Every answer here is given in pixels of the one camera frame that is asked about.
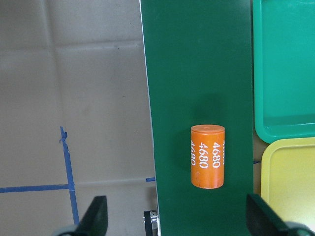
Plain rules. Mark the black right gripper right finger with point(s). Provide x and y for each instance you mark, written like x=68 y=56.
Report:
x=261 y=220

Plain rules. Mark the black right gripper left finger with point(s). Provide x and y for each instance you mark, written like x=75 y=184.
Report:
x=94 y=221

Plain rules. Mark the yellow plastic tray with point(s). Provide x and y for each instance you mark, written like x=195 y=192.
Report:
x=288 y=180

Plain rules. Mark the green conveyor belt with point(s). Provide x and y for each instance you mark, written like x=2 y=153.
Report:
x=199 y=69

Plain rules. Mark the green plastic tray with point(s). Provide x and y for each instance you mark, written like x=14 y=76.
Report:
x=284 y=68

